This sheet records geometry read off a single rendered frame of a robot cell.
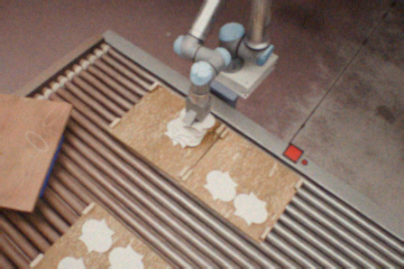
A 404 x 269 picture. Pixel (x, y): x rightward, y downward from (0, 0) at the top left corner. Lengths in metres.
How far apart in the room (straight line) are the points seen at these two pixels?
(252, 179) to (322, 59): 2.14
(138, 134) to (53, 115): 0.37
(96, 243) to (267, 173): 0.75
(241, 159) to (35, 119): 0.90
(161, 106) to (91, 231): 0.66
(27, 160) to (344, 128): 2.36
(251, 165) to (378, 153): 1.67
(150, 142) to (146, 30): 2.01
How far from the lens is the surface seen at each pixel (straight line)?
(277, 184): 1.54
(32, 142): 1.57
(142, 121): 1.64
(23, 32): 3.72
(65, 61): 1.94
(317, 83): 3.25
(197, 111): 1.41
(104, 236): 1.43
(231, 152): 1.57
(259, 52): 1.64
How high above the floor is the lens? 2.29
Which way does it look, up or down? 58 degrees down
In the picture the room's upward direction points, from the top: 7 degrees clockwise
